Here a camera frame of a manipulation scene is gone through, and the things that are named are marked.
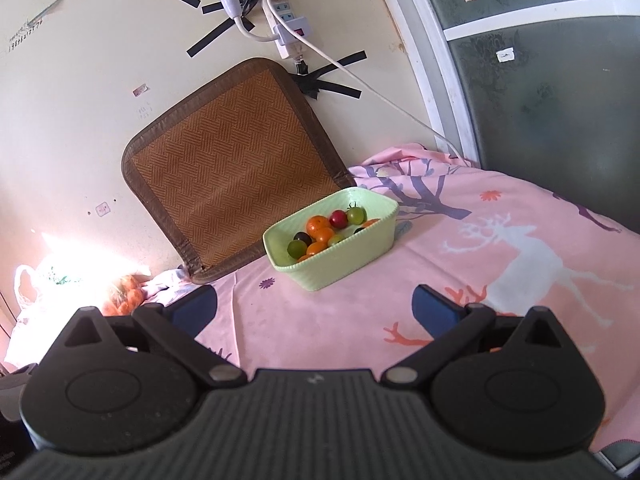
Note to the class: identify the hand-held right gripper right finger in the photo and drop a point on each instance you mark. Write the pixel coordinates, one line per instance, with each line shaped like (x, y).
(435, 310)

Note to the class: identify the small wall sticker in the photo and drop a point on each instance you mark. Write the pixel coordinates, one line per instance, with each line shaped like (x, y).
(104, 209)
(140, 90)

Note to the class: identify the white door sticker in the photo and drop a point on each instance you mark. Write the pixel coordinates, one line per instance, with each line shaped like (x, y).
(505, 54)

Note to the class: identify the white plastic bag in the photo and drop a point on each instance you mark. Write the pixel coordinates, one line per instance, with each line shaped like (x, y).
(35, 305)

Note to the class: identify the white power strip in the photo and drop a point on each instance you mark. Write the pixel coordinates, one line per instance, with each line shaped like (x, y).
(290, 20)

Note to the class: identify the pale green grape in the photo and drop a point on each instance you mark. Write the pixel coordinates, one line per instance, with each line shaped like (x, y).
(336, 239)

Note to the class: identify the pink printed blanket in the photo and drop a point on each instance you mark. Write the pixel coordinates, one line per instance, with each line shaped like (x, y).
(500, 200)

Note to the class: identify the red cherry tomato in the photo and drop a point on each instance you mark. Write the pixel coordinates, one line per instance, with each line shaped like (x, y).
(338, 218)

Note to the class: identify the frosted glass door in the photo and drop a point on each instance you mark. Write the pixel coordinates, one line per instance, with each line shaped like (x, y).
(550, 110)

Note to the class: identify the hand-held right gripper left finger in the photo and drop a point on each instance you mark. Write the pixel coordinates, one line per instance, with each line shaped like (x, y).
(197, 307)

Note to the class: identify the green tomato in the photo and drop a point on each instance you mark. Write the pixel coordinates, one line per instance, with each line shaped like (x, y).
(356, 216)

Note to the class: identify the bag of oranges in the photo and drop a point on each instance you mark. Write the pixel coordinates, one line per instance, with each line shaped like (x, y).
(125, 295)

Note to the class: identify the light green plastic basin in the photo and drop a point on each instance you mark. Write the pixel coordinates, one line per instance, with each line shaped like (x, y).
(345, 260)

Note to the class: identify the black plug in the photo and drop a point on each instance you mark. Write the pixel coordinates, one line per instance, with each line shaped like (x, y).
(299, 65)

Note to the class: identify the brown woven seat mat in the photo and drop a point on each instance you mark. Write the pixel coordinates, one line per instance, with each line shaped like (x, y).
(230, 160)

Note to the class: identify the large orange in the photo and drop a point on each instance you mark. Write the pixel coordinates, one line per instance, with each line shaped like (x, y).
(316, 222)

